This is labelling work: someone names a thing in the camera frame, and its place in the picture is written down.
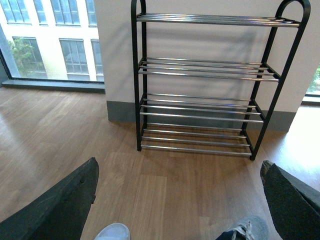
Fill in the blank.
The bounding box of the grey sneaker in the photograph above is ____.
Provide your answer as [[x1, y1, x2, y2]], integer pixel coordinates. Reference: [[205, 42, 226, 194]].
[[216, 215, 269, 240]]

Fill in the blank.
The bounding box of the black metal shoe rack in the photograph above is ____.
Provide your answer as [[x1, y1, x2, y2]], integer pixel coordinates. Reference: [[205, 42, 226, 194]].
[[131, 0, 311, 160]]

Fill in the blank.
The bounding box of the light blue slipper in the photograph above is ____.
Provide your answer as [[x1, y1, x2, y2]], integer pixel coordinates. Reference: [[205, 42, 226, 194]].
[[94, 223, 131, 240]]

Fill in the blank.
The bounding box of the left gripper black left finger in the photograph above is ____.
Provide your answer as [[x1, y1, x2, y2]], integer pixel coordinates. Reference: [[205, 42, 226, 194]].
[[0, 157, 99, 240]]

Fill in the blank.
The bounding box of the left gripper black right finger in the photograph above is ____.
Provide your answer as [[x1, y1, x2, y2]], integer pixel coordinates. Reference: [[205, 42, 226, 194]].
[[260, 160, 320, 240]]

